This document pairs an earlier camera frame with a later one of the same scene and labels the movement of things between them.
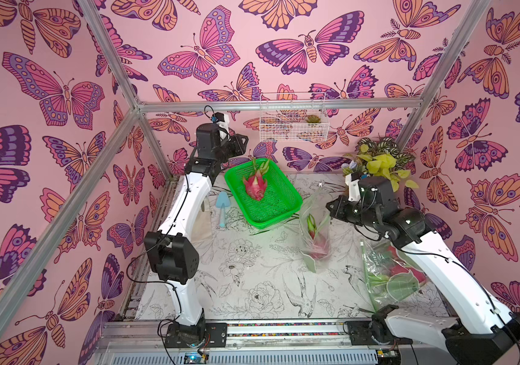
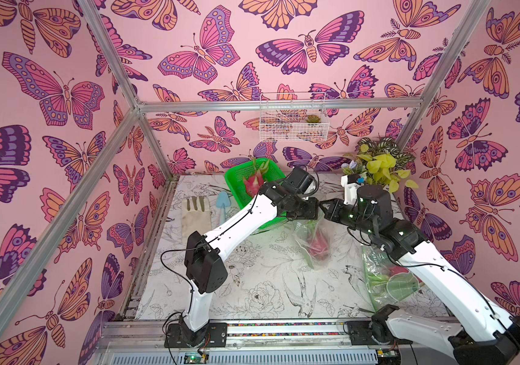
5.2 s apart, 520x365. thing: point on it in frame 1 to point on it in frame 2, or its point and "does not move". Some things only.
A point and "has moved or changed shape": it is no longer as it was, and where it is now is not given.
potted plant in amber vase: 382,158 does not move
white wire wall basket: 293,117 does not move
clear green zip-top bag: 315,226 has moved or changed shape
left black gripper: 236,142 to 313,210
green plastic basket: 280,201 does not move
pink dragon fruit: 256,183 does not move
